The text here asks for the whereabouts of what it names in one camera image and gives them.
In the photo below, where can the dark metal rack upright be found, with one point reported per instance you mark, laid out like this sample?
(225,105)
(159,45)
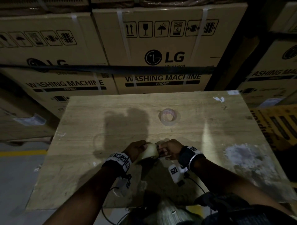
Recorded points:
(241,39)

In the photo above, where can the person's left hand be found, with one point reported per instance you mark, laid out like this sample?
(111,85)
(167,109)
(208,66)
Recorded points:
(135,149)

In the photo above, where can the clear tape roll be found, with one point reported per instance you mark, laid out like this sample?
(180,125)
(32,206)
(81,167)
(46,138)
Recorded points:
(148,151)

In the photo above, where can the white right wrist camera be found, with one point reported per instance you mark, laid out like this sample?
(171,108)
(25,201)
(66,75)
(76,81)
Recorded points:
(176,172)

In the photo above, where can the white paper scrap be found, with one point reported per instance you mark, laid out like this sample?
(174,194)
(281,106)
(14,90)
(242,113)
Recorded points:
(219,99)

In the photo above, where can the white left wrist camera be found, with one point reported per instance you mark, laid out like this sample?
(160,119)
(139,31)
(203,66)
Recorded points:
(124,184)

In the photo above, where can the small white sticker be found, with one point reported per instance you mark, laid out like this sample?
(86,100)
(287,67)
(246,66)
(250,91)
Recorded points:
(233,92)

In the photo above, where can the white shipping label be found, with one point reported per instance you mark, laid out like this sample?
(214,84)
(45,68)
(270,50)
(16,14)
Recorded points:
(271,102)

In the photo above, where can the person's right hand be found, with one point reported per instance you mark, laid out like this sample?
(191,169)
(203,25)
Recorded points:
(172,148)

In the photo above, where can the clear plastic document pouch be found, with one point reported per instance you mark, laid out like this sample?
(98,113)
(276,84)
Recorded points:
(30,120)

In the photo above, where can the crumpled paper scrap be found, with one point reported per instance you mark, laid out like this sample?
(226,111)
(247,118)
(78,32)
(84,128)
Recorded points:
(37,168)

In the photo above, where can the yellow black printed carton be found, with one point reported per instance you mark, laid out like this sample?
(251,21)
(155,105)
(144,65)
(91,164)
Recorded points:
(276,125)

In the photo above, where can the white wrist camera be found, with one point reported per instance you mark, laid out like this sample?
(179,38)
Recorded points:
(124,184)
(176,172)

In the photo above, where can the person's left forearm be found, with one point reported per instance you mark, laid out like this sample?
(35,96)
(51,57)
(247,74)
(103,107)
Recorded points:
(83,197)

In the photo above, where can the person's right forearm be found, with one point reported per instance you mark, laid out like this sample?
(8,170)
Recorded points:
(236,183)

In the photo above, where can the plain brown cardboard box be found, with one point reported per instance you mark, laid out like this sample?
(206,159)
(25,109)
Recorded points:
(21,125)

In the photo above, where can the blue tape dispenser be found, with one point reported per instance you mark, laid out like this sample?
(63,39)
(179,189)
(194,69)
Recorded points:
(158,151)

